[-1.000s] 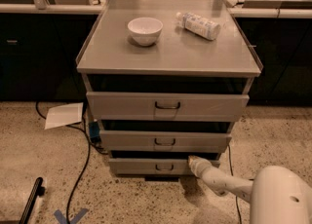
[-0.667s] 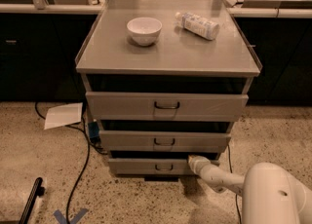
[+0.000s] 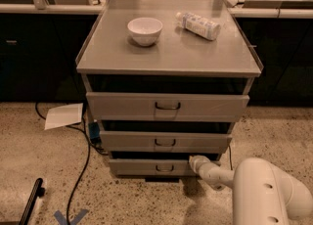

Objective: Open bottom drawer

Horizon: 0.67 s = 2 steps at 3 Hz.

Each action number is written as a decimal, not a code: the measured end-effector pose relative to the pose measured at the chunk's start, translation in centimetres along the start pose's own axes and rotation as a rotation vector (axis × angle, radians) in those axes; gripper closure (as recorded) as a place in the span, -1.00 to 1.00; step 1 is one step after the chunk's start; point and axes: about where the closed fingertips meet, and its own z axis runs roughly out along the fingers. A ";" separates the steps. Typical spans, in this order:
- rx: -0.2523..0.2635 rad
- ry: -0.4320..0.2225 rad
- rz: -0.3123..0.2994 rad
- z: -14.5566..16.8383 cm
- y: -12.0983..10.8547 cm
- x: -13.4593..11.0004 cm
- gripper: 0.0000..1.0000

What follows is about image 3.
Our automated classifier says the white plastic bottle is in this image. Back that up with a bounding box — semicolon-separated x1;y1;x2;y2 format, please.
175;12;221;41

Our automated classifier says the grey middle drawer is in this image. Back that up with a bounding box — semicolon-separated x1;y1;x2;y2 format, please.
100;131;232;154

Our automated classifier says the white paper sheet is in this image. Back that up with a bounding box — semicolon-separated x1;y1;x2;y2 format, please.
45;103;83;130

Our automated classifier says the dark lab bench left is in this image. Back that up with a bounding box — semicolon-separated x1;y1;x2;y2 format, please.
0;13;98;102

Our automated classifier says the white ceramic bowl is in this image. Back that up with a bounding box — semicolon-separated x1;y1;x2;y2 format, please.
127;18;163;47

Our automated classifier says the blue power adapter box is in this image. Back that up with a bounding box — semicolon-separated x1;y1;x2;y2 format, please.
88;122;100;144

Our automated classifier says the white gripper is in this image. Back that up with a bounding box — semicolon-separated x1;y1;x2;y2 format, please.
189;156;217;180

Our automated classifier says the dark lab bench right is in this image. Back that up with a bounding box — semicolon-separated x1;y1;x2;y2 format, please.
230;9;313;107

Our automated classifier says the grey top drawer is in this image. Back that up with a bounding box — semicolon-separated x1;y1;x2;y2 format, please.
86;92;249;122

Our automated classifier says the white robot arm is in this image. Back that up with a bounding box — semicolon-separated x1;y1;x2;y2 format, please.
189;156;313;225

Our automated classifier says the black cable left floor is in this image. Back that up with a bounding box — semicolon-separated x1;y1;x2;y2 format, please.
34;102;109;225

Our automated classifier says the blue tape cross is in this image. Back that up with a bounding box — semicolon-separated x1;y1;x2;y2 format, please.
54;209;89;225

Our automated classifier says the grey bottom drawer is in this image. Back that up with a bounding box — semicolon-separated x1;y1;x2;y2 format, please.
109;159;195;177

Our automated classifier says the black bar floor object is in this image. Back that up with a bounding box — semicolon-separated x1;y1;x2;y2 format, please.
19;178;45;225

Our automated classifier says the grey metal drawer cabinet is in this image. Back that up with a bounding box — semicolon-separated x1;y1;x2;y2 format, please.
74;0;264;183

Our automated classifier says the dark lab bench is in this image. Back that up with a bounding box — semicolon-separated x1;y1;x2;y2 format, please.
230;9;313;107
0;13;98;102

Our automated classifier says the grey drawer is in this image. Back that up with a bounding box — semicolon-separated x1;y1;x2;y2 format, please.
109;159;195;177
100;131;232;154
86;92;249;122

